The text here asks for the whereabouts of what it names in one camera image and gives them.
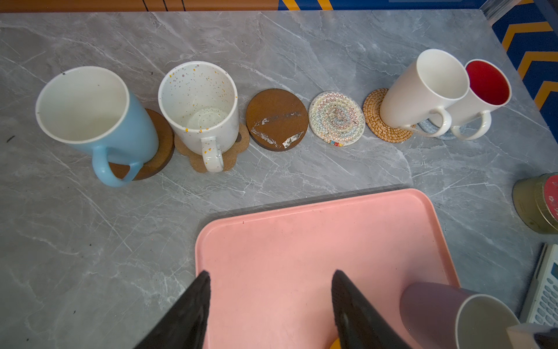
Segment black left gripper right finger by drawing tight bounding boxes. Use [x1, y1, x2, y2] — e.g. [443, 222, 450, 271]
[331, 270, 410, 349]

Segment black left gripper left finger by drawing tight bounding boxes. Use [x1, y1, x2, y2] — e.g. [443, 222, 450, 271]
[136, 270, 211, 349]

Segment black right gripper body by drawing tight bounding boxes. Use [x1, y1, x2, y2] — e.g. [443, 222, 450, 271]
[507, 323, 558, 349]

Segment paw shaped cork coaster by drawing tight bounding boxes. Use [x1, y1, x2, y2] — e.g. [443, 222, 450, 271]
[174, 124, 250, 173]

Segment round brown wooden coaster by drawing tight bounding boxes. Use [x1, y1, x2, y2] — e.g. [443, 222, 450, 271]
[108, 108, 176, 182]

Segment cream multicolour woven coaster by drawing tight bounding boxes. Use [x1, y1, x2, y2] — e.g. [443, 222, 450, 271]
[308, 92, 366, 147]

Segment light blue woven coaster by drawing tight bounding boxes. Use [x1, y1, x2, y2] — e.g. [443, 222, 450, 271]
[418, 119, 457, 140]

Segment tan rattan coaster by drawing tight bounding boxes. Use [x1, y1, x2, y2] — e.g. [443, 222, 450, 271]
[363, 88, 414, 143]

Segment chipped brown wooden coaster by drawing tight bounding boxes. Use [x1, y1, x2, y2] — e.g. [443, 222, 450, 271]
[246, 89, 309, 152]

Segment light blue mug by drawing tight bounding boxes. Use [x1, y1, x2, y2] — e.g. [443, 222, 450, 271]
[35, 66, 159, 188]

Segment white mug red inside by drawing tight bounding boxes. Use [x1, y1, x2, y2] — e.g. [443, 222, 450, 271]
[429, 58, 513, 141]

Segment white scientific calculator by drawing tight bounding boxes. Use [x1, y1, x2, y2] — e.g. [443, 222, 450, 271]
[520, 244, 558, 327]

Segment yellow mug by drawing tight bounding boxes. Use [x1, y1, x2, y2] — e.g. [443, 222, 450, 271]
[329, 338, 341, 349]

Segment lilac mug white inside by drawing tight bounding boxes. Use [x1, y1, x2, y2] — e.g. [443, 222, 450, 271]
[400, 282, 520, 348]

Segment pink plastic tray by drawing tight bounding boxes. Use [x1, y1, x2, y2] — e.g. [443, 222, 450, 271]
[196, 188, 459, 348]

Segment grey aluminium corner post right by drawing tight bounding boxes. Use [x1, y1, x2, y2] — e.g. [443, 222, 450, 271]
[480, 0, 521, 26]

